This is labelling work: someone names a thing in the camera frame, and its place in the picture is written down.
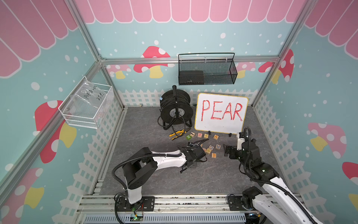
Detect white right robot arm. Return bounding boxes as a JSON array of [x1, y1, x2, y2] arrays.
[[224, 138, 320, 224]]

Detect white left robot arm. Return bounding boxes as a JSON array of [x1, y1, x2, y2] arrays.
[[112, 143, 207, 205]]

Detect whiteboard with red PEAR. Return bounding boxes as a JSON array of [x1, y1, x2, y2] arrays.
[[194, 93, 249, 134]]

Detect black box in basket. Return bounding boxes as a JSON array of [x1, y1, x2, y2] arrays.
[[178, 71, 204, 85]]

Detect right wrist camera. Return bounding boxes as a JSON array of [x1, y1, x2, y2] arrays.
[[237, 131, 251, 151]]

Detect yellow handled pliers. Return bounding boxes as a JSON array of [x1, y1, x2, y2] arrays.
[[169, 129, 187, 141]]

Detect black cable reel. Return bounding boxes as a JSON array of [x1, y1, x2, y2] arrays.
[[157, 85, 194, 130]]

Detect black mesh wall basket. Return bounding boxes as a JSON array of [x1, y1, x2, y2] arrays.
[[178, 53, 238, 85]]

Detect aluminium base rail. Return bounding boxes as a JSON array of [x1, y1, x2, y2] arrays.
[[75, 193, 308, 224]]

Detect clear plastic wall bin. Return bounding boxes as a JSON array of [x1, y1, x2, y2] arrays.
[[58, 77, 114, 129]]

